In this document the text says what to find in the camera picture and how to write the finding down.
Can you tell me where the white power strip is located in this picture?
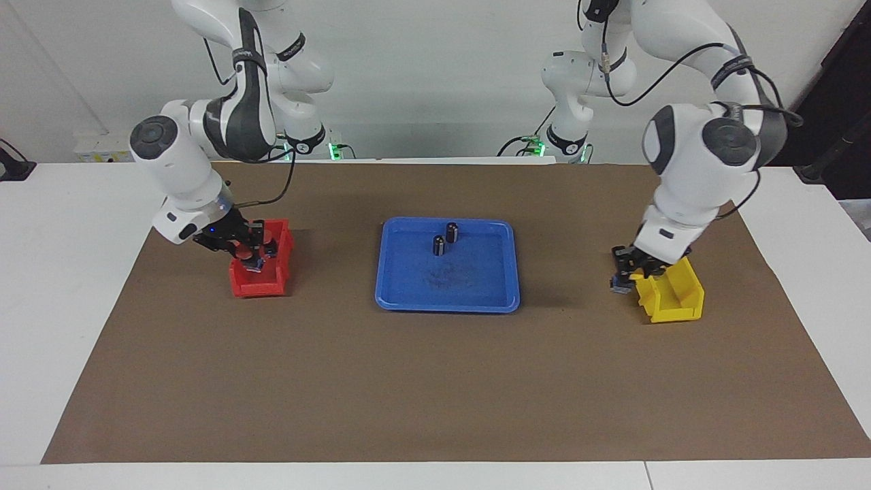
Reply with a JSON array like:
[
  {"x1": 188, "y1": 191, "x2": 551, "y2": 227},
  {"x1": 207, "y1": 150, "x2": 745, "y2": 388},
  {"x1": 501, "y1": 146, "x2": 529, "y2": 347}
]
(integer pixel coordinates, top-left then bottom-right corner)
[{"x1": 73, "y1": 133, "x2": 133, "y2": 163}]

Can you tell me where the yellow plastic bin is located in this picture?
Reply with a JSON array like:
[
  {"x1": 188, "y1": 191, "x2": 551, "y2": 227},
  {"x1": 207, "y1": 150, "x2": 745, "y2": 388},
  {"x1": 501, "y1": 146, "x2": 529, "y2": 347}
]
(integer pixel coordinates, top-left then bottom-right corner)
[{"x1": 629, "y1": 255, "x2": 706, "y2": 324}]

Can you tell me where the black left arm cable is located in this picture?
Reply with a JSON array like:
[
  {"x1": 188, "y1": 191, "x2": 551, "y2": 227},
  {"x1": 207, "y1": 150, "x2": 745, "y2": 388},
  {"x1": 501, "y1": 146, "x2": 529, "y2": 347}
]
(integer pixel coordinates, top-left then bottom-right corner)
[{"x1": 577, "y1": 0, "x2": 805, "y2": 220}]

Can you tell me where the black base cable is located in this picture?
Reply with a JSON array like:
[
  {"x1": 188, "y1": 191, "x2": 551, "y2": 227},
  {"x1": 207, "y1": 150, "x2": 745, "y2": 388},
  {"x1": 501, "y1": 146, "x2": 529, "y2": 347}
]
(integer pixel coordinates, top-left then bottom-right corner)
[{"x1": 495, "y1": 105, "x2": 557, "y2": 157}]

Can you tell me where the red plastic bin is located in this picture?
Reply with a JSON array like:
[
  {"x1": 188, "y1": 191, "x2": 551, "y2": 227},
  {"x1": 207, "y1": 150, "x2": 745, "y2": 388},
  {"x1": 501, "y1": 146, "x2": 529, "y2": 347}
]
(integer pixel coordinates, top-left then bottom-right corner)
[{"x1": 229, "y1": 218, "x2": 295, "y2": 299}]

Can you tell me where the black stand pole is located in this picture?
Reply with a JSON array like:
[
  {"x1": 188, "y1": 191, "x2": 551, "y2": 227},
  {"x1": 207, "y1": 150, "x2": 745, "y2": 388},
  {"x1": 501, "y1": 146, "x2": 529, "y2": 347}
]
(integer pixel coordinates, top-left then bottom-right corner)
[{"x1": 796, "y1": 122, "x2": 871, "y2": 184}]

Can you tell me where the blue plastic tray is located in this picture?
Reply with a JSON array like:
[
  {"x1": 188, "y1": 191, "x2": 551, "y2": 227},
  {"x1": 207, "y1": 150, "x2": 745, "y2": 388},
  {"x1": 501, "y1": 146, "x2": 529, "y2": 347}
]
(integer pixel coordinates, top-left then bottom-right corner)
[{"x1": 374, "y1": 217, "x2": 521, "y2": 314}]

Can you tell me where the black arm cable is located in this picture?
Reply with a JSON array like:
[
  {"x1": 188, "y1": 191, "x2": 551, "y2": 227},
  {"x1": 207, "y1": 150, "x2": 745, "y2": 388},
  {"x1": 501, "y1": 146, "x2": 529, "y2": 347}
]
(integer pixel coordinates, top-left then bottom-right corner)
[
  {"x1": 577, "y1": 0, "x2": 805, "y2": 220},
  {"x1": 203, "y1": 34, "x2": 297, "y2": 207}
]

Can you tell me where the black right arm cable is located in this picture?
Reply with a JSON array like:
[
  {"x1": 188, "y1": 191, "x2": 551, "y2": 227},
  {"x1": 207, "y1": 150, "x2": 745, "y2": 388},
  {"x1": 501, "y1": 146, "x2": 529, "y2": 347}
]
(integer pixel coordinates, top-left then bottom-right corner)
[{"x1": 203, "y1": 34, "x2": 297, "y2": 207}]

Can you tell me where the black table clamp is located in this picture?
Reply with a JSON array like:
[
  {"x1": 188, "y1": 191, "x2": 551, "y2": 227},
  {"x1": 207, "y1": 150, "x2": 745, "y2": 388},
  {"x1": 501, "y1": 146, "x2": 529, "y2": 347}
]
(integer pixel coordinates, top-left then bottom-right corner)
[{"x1": 0, "y1": 140, "x2": 37, "y2": 182}]

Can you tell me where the brown table mat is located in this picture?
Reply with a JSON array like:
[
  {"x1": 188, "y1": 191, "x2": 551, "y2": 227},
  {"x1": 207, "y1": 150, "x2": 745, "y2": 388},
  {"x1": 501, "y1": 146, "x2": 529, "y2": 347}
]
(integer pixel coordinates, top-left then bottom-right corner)
[{"x1": 41, "y1": 162, "x2": 871, "y2": 465}]

